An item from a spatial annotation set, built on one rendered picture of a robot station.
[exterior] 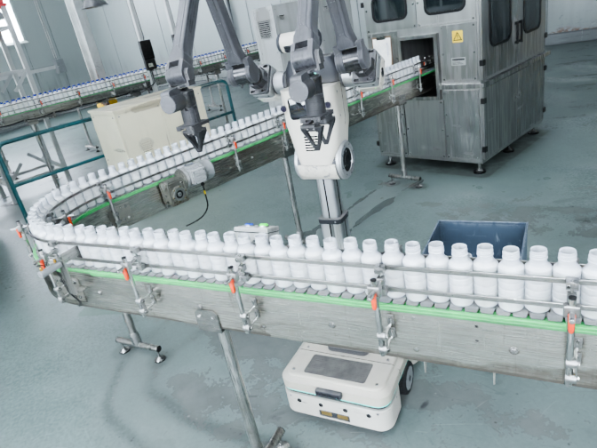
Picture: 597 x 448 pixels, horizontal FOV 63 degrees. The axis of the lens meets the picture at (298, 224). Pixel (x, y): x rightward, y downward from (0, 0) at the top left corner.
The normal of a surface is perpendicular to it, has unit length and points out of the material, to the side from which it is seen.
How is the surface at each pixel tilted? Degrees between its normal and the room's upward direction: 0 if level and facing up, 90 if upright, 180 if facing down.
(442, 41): 90
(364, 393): 31
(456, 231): 90
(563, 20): 90
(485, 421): 0
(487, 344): 90
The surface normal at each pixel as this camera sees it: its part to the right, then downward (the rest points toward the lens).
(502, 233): -0.44, 0.44
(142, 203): 0.71, 0.16
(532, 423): -0.18, -0.90
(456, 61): -0.69, 0.40
